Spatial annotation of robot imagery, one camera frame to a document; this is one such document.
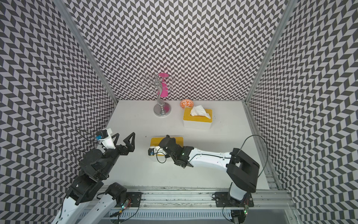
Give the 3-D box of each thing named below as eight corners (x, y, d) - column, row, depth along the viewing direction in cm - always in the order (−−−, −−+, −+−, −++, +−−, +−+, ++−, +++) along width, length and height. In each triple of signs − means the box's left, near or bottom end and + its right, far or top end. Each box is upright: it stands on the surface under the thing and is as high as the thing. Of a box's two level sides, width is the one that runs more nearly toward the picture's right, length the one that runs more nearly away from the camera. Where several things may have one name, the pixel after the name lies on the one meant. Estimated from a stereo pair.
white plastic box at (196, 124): (182, 129, 104) (182, 123, 98) (183, 124, 106) (183, 119, 101) (210, 130, 103) (211, 125, 97) (210, 126, 105) (211, 120, 100)
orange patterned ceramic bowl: (180, 110, 117) (180, 105, 113) (180, 103, 122) (180, 99, 118) (193, 110, 117) (194, 105, 113) (193, 103, 122) (193, 99, 118)
